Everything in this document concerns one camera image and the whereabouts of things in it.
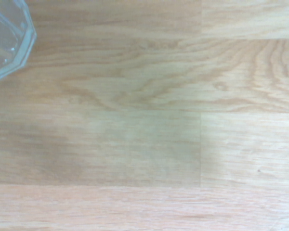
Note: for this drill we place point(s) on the clear faceted drinking glass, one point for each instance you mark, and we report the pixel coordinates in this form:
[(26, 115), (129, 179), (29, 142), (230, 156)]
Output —
[(12, 36)]

